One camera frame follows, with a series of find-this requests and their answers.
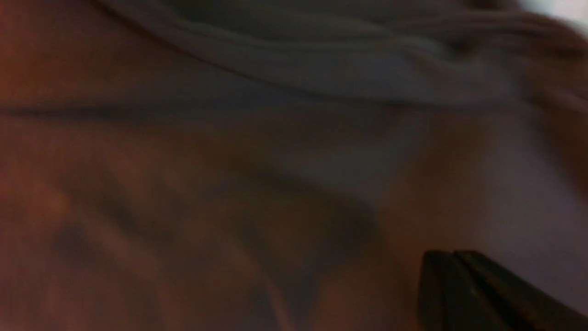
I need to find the gray long sleeve shirt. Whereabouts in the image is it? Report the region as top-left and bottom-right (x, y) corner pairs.
(1, 0), (587, 331)

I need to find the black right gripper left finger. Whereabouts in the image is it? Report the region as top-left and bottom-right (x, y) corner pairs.
(417, 250), (497, 331)

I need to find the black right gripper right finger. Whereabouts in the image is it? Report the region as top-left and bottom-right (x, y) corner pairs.
(454, 250), (587, 331)

